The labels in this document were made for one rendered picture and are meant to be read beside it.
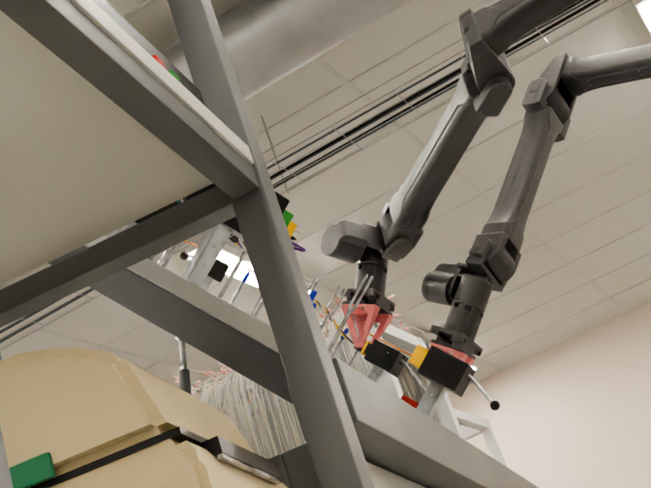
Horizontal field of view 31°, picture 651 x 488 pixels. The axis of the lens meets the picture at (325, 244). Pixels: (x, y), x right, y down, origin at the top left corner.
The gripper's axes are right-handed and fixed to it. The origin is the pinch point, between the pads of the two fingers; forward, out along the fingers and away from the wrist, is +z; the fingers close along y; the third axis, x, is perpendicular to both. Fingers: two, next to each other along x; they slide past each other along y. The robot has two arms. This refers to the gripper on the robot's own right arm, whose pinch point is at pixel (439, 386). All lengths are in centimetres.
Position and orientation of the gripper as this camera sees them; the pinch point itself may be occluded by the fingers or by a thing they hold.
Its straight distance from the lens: 201.9
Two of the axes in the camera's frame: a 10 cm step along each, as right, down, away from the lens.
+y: -4.2, -3.3, -8.5
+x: 8.4, 2.3, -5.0
